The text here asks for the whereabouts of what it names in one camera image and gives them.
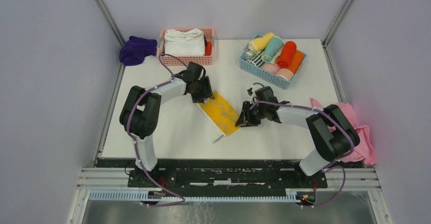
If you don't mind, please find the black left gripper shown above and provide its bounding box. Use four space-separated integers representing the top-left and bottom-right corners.
190 76 214 103

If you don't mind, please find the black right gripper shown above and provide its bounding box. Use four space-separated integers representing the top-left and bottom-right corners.
235 100 267 127

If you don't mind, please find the yellow towel with grey pattern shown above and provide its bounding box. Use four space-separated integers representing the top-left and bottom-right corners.
199 90 239 143

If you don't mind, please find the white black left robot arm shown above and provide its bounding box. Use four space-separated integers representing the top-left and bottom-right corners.
119 62 215 187

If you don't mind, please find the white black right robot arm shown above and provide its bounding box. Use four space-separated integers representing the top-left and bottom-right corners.
235 86 360 187

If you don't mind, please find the pink perforated plastic basket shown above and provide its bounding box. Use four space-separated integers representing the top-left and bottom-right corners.
157 27 215 66

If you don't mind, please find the orange towel in pink basket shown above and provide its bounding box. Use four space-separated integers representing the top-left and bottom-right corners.
204 41 212 56

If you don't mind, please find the folded white towel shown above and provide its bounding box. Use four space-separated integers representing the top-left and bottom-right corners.
164 28 205 56

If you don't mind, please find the pink rolled towel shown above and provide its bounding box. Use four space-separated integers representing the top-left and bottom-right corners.
261 63 280 74

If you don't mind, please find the green white striped rolled towel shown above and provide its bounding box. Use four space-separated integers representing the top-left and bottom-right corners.
247 53 265 68

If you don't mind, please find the orange and peach rolled towel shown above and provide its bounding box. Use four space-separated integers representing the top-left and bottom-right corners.
275 50 305 81

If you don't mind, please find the grey white rolled towel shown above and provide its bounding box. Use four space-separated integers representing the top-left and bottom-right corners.
244 50 255 60

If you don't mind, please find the blue perforated plastic basket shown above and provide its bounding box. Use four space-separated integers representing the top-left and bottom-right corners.
239 35 307 89

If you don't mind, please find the yellow rolled towel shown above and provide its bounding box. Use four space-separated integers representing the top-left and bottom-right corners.
249 32 274 54

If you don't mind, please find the teal rolled towel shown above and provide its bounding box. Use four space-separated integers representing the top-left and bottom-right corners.
261 36 284 63

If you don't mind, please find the crumpled purple cloth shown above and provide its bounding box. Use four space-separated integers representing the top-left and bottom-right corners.
119 36 158 67

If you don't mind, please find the red-orange rolled towel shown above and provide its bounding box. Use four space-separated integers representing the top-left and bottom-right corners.
276 41 297 68

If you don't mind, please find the crumpled pink cloth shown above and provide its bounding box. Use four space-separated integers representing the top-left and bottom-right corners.
310 98 377 166

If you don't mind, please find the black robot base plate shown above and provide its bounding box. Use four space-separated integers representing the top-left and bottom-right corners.
128 158 328 197

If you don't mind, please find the white slotted cable duct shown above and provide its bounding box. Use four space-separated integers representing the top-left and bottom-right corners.
88 189 300 203

